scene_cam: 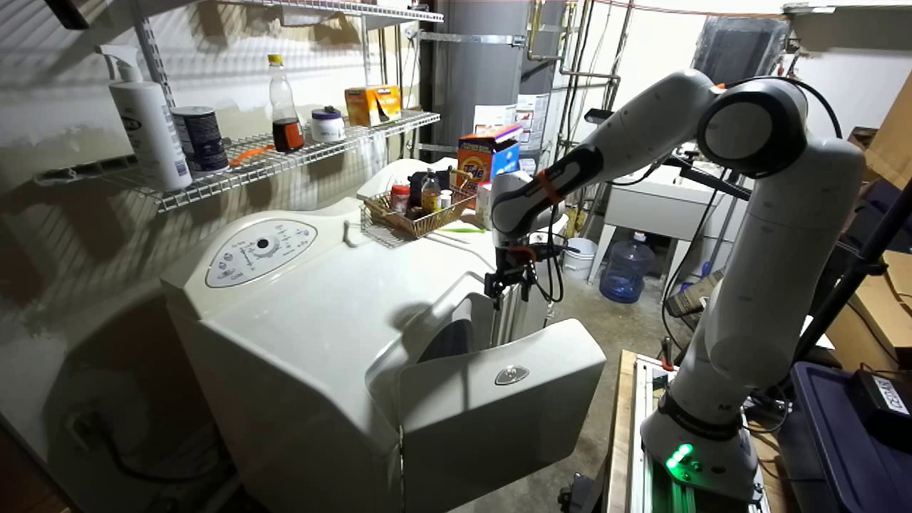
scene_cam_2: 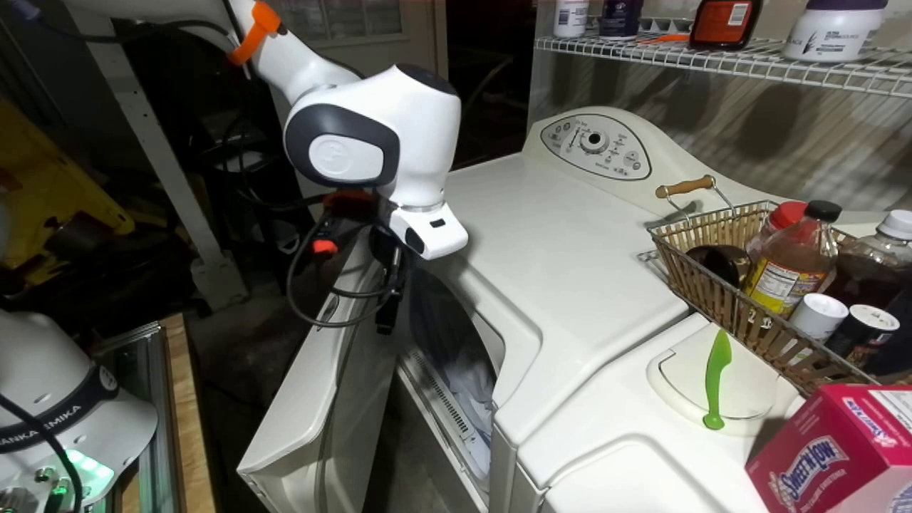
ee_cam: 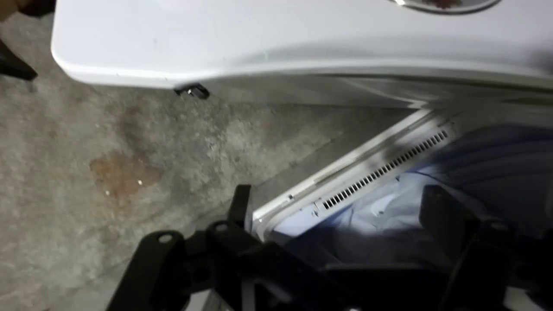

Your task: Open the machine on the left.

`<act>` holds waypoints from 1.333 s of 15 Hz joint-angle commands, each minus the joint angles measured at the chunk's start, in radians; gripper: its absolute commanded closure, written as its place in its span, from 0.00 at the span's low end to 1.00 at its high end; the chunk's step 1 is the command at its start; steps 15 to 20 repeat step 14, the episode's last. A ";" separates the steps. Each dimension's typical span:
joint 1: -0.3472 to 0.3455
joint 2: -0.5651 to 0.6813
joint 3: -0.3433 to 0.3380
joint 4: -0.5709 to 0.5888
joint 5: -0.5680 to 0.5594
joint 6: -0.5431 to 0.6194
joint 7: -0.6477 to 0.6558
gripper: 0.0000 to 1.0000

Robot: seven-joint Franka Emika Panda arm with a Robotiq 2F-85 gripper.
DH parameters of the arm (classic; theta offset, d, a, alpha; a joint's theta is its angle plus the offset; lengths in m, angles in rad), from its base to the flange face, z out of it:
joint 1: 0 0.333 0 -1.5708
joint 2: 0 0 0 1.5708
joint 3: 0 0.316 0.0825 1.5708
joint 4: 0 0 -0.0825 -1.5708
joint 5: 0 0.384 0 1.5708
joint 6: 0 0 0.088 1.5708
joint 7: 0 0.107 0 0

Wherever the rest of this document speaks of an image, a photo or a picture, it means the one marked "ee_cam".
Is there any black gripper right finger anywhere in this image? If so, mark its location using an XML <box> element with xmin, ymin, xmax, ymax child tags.
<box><xmin>419</xmin><ymin>183</ymin><xmax>553</xmax><ymax>311</ymax></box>

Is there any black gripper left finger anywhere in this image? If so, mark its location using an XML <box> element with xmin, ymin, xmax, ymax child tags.
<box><xmin>105</xmin><ymin>183</ymin><xmax>324</xmax><ymax>311</ymax></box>

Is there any white washer lid with emblem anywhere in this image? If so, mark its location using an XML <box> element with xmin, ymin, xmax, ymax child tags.
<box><xmin>49</xmin><ymin>0</ymin><xmax>553</xmax><ymax>107</ymax></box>

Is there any white vented panel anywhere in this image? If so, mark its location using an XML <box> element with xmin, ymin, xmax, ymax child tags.
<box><xmin>274</xmin><ymin>124</ymin><xmax>553</xmax><ymax>247</ymax></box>

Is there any black angular object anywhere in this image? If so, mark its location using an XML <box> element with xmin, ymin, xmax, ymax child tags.
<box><xmin>0</xmin><ymin>38</ymin><xmax>39</xmax><ymax>83</ymax></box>

